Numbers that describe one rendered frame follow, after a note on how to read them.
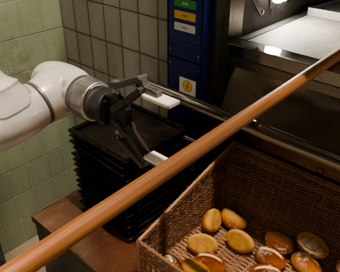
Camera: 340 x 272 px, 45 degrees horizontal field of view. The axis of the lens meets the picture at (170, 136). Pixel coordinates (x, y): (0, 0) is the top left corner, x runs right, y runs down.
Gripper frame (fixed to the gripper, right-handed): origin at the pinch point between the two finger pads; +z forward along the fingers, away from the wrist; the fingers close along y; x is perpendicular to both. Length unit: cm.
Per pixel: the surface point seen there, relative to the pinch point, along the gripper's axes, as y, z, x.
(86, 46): 20, -100, -56
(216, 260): 56, -3, -24
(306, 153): 3.8, 19.2, -17.4
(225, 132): -0.2, 7.2, -7.6
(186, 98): 2.7, -11.3, -18.2
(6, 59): 22, -116, -27
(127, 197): -0.2, 7.3, 17.4
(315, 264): 56, 19, -43
